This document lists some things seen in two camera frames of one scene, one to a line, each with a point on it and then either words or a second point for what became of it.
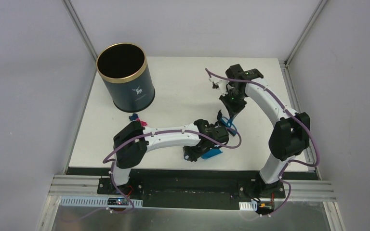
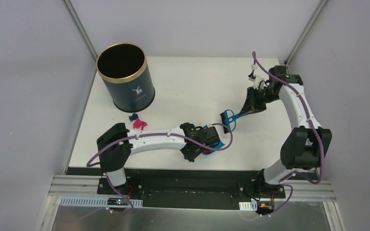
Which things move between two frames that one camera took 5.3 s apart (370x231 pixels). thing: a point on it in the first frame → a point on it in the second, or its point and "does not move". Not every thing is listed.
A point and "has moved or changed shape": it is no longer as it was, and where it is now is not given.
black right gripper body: x=234 y=100 → x=258 y=98
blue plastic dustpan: x=211 y=153 has moved or changed shape
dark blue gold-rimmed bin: x=123 y=68 does not move
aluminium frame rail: x=82 y=31 does not move
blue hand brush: x=229 y=123 has moved or changed shape
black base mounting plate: x=191 y=189 does not move
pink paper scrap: x=142 y=123 does not move
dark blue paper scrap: x=133 y=117 does not move
